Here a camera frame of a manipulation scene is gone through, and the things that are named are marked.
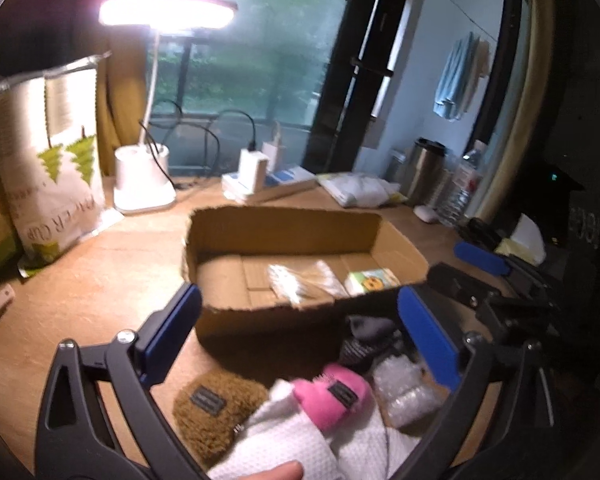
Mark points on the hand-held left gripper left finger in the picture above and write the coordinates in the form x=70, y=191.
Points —
x=175, y=325

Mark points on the yellow tissue pack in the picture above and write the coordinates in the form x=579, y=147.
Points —
x=522, y=245

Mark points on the person's left hand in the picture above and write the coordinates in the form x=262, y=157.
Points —
x=265, y=472

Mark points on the mustard curtain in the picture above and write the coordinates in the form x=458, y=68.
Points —
x=122, y=115

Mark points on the bubble wrap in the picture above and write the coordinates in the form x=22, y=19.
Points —
x=405, y=392

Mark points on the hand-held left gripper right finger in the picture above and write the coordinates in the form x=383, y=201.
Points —
x=430, y=340

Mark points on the cardboard box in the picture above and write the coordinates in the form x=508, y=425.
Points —
x=280, y=320

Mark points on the brown fuzzy pouch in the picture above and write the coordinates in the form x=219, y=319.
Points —
x=215, y=425

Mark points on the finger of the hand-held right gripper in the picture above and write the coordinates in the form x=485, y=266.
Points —
x=480, y=257
x=455, y=282

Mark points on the grey knit glove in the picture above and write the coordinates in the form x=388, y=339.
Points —
x=370, y=342

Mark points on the pink fuzzy pouch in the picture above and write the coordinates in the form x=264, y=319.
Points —
x=325, y=400

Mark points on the small yellow-green tissue pack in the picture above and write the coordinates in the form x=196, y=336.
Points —
x=372, y=281

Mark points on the steel tumbler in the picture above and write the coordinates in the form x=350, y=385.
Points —
x=425, y=175

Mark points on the cotton swab packet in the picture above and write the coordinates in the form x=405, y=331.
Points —
x=305, y=282

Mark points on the white paper cup bag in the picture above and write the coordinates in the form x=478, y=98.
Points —
x=55, y=170

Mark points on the white paper towel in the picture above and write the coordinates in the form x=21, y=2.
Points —
x=290, y=440

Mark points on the black window frame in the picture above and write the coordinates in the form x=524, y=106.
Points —
x=340, y=85

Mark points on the white plastic bag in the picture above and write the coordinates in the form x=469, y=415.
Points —
x=360, y=190

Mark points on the white and blue box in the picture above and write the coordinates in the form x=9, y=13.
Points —
x=285, y=182

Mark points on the clear water bottle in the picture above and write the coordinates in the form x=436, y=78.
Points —
x=460, y=190

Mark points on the white desk lamp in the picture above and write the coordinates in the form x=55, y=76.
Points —
x=140, y=180

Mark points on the beige hanging shirt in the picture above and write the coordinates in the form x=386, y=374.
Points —
x=481, y=60

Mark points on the blue hanging shirt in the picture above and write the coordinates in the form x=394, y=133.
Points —
x=452, y=80

